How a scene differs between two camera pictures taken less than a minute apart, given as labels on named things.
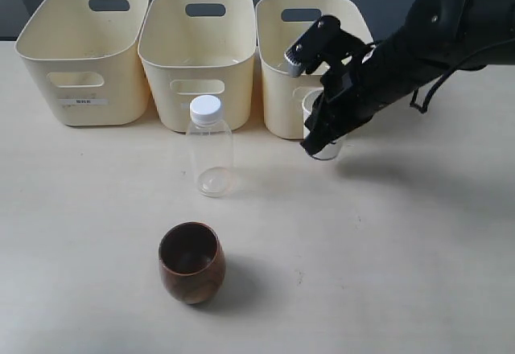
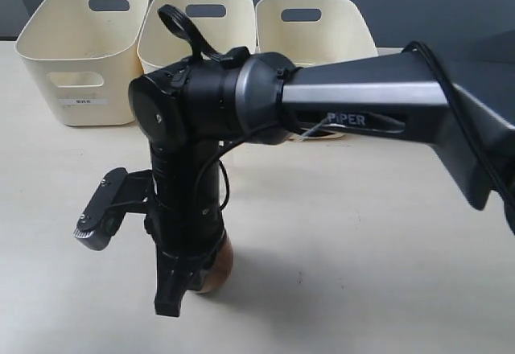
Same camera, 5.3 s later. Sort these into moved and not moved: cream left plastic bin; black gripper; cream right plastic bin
Moved: black gripper
Not moved: cream right plastic bin; cream left plastic bin
